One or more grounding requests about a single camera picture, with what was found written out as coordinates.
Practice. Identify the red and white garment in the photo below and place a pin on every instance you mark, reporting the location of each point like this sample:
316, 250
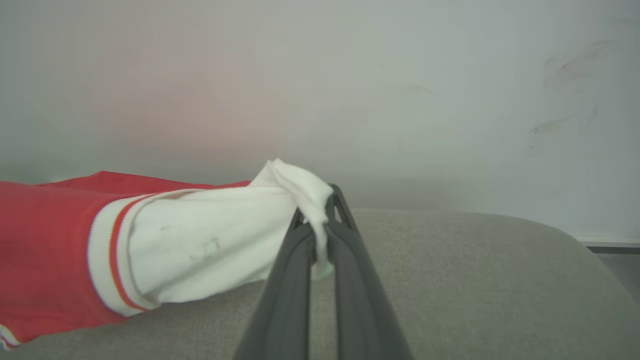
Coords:
50, 250

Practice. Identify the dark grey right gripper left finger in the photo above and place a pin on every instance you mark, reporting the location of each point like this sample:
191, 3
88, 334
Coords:
285, 300

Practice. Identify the white wall baseboard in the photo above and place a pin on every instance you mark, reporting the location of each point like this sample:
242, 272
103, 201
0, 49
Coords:
615, 242

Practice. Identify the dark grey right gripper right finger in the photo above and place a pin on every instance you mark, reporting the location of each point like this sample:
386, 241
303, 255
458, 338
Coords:
360, 300

